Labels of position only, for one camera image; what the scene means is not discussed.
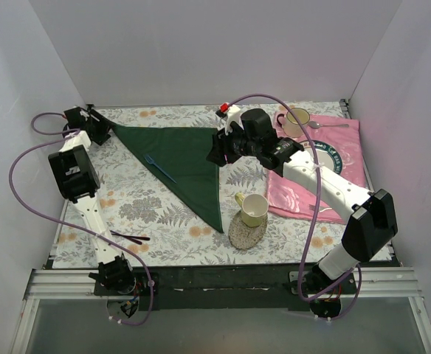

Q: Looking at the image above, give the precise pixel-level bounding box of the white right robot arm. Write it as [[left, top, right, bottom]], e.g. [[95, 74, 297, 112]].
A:
[[207, 103, 398, 293]]

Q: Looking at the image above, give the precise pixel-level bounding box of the speckled round coaster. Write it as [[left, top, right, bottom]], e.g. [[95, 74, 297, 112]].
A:
[[228, 211, 268, 250]]

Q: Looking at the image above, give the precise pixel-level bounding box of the floral tablecloth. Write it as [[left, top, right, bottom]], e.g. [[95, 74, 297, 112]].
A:
[[52, 102, 345, 269]]

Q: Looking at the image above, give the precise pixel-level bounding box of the dark green cloth napkin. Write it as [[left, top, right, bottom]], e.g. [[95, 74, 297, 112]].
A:
[[112, 125, 223, 232]]

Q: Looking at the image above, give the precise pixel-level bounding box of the aluminium frame rail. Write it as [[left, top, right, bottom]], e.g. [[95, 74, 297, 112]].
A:
[[11, 263, 431, 353]]

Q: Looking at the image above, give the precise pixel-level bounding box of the silver fork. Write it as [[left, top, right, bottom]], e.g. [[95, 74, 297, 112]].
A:
[[309, 204, 332, 212]]

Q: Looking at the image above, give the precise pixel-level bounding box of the pink satin placemat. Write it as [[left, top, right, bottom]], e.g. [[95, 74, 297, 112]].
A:
[[266, 114, 367, 220]]

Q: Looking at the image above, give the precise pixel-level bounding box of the cream enamel mug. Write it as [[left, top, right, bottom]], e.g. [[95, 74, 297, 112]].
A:
[[275, 108, 311, 139]]

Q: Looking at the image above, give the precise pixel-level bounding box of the yellow-green mug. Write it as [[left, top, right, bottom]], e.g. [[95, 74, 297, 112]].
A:
[[235, 192, 269, 227]]

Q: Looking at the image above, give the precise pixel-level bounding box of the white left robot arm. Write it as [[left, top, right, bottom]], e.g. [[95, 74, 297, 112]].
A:
[[48, 107, 122, 264]]

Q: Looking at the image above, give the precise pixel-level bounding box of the silver spoon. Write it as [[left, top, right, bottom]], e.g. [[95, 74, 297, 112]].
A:
[[308, 121, 349, 129]]

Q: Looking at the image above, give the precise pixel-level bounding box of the blue plastic fork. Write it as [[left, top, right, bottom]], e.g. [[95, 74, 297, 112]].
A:
[[144, 154, 176, 183]]

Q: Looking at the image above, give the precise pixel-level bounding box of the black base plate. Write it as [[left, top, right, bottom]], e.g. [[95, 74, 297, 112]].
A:
[[93, 265, 356, 314]]

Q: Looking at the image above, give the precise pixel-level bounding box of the purple metal spoon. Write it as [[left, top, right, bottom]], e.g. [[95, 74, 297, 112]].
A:
[[111, 230, 150, 244]]

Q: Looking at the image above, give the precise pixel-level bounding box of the white plate green rim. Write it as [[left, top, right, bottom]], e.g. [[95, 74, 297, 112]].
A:
[[313, 140, 343, 175]]

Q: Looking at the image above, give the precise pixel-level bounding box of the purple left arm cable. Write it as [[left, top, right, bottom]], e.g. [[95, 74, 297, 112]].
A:
[[8, 112, 154, 328]]

